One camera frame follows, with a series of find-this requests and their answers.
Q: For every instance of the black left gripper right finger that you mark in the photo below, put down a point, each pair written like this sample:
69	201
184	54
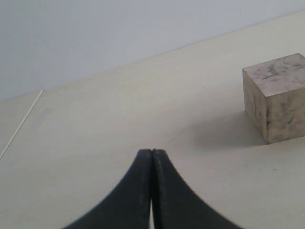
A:
175	205

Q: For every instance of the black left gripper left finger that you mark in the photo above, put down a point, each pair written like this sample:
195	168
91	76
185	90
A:
127	206

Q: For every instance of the largest wooden cube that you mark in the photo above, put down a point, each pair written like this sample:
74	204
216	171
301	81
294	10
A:
274	97

